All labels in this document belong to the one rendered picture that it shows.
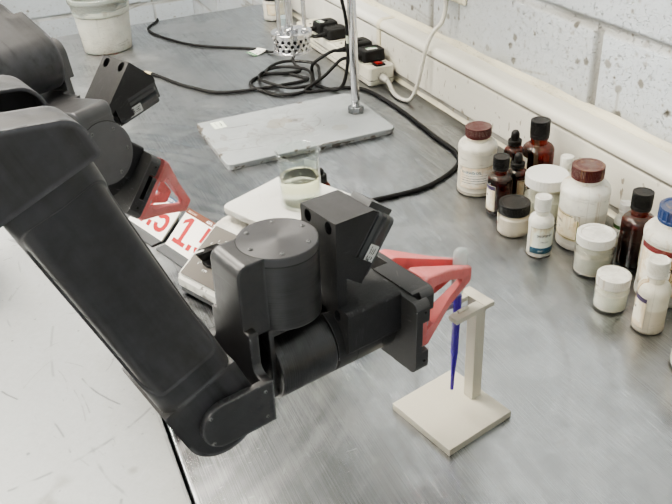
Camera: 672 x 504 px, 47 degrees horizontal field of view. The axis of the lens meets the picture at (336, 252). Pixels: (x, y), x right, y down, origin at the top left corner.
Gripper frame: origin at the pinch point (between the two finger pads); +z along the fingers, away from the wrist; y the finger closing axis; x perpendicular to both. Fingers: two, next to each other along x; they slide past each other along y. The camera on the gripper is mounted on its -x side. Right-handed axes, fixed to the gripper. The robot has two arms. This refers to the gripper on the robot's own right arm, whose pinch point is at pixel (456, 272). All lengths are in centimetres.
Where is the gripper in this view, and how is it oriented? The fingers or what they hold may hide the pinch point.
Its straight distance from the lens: 67.5
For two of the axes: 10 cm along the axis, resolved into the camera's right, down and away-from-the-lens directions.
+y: -5.9, -4.0, 7.0
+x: 0.3, 8.6, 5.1
